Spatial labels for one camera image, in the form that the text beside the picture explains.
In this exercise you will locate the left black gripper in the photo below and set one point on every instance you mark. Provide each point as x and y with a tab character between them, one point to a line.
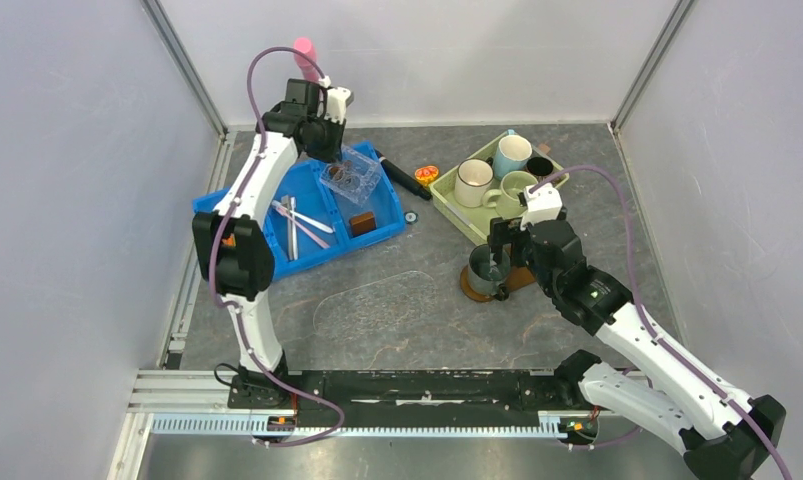
333	153

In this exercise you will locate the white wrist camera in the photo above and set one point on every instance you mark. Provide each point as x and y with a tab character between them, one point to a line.
543	203
337	101

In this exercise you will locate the grey toothbrush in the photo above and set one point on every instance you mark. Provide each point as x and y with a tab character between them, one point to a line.
293	248

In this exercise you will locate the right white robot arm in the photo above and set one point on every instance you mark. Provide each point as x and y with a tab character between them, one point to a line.
720	431

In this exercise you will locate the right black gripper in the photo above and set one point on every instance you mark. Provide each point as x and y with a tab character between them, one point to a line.
503	232

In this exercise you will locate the light blue mug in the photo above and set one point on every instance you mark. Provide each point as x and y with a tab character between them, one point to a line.
511	154

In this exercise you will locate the black mug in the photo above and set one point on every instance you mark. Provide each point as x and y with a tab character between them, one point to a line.
539	166

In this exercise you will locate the black cylinder marker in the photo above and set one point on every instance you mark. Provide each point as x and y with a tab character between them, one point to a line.
401	178

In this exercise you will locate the pink microphone on stand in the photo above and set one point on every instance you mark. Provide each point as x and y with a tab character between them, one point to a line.
303	56

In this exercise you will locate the brown oval wooden tray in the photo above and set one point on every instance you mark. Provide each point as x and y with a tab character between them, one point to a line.
518	279

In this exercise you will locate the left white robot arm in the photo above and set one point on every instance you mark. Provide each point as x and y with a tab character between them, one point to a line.
232	250

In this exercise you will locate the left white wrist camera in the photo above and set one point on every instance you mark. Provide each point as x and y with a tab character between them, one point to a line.
337	101

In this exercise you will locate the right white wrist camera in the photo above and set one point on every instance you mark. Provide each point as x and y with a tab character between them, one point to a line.
543	203

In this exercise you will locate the dark grey mug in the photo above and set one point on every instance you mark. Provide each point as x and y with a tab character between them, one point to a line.
487	273

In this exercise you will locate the blue compartment bin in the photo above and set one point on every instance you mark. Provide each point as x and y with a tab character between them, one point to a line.
315	200

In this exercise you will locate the white mug brown rim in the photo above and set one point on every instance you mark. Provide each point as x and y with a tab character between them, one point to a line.
473	178

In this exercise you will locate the clear plastic toothbrush holder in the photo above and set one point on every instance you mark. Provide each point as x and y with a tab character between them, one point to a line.
354	176

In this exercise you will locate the orange yellow toy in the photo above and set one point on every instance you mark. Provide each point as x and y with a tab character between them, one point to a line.
426	175

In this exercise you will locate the orange toothpaste tube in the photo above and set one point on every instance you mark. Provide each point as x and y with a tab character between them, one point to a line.
229	241

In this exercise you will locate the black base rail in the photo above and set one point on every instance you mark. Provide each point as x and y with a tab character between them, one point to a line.
300	407

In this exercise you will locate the light green mug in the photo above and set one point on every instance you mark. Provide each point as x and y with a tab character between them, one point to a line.
504	199

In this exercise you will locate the white toothbrush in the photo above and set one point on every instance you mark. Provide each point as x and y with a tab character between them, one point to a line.
286	211

